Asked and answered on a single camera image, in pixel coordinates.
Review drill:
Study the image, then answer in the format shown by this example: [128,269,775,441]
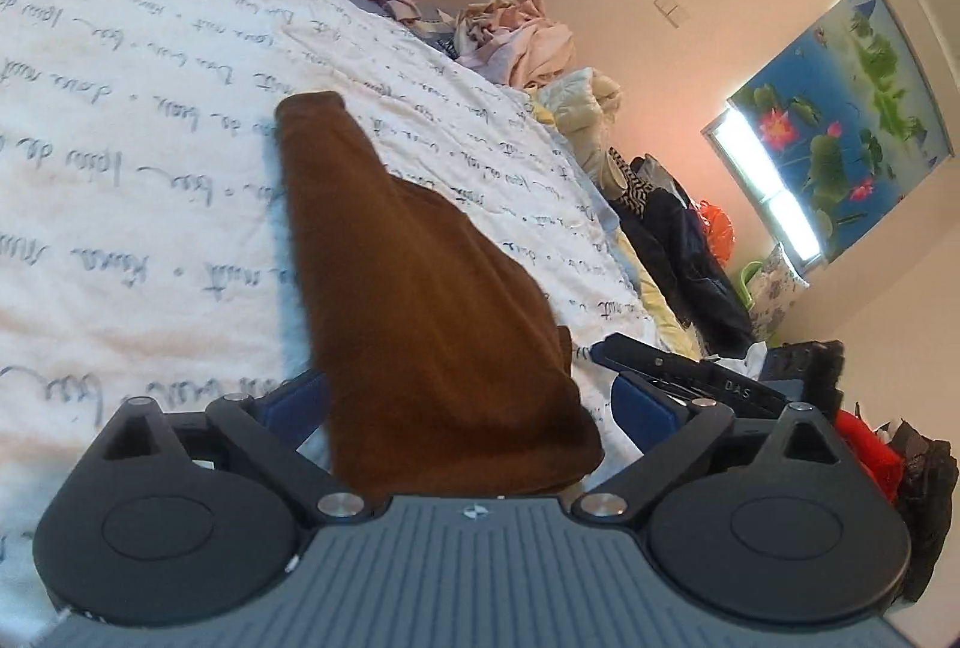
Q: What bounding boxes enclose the dark navy clothes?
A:
[611,157,757,360]

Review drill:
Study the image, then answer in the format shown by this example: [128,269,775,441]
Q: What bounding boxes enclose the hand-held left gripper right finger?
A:
[570,375,857,532]

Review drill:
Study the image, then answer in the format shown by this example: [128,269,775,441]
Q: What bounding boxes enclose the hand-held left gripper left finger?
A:
[73,369,371,530]

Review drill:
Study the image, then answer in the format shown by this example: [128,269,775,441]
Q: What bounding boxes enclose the small beige cloth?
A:
[379,0,445,32]

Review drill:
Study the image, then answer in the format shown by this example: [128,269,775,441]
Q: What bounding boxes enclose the green plastic item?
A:
[731,256,767,311]

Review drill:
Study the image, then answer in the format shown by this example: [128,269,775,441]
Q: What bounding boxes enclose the lotus print curtain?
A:
[727,0,955,266]

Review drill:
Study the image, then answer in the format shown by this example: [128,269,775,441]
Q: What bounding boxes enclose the pile of pink clothes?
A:
[453,0,578,91]

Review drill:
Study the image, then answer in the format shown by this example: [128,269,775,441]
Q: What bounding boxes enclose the pale yellow bedding pile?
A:
[525,67,625,184]

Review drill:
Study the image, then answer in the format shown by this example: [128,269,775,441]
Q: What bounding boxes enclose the brown towel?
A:
[274,90,605,497]

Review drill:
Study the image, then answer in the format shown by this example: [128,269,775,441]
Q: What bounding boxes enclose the floral pillow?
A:
[746,241,812,343]

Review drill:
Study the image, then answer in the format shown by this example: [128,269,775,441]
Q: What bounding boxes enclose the dark brown cloth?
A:
[885,419,960,605]

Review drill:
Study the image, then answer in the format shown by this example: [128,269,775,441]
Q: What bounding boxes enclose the black white striped garment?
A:
[604,145,655,218]

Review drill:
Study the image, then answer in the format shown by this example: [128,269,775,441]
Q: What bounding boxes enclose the red cloth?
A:
[834,409,907,506]

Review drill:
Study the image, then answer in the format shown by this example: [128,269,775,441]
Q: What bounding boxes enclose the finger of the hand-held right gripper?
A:
[591,333,785,420]

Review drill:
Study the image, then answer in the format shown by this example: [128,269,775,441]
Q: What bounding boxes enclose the window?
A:
[701,102,824,278]

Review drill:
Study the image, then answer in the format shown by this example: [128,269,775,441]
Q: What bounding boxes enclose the white script-printed blanket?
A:
[0,0,676,648]

